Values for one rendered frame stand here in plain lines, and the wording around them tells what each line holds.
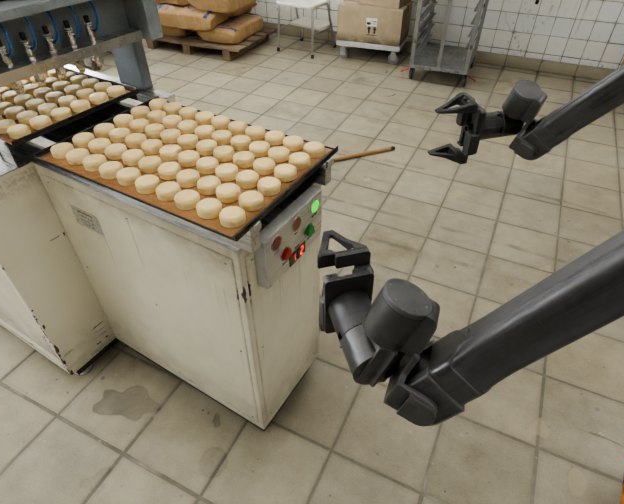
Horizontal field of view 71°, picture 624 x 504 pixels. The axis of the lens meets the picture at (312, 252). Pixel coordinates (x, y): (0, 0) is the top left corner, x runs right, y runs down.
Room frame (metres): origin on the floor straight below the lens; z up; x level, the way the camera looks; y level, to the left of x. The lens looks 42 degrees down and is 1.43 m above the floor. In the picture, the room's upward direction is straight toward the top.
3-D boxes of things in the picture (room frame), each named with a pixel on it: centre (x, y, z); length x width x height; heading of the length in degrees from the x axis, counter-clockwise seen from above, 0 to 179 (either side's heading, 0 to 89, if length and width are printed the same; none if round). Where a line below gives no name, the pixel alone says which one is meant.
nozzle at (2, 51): (1.11, 0.74, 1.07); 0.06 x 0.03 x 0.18; 59
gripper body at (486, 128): (0.92, -0.38, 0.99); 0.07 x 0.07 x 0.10; 14
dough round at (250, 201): (0.74, 0.12, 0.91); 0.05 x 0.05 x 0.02
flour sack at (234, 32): (4.83, 0.80, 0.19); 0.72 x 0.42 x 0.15; 159
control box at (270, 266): (0.80, 0.05, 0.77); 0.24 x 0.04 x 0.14; 149
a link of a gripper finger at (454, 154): (0.90, -0.31, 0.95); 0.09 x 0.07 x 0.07; 104
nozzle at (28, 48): (1.16, 0.70, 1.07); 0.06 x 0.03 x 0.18; 59
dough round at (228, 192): (0.77, 0.17, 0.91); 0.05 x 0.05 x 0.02
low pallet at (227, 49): (4.95, 1.08, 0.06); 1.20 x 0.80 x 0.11; 67
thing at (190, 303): (0.99, 0.36, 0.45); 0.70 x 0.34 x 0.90; 59
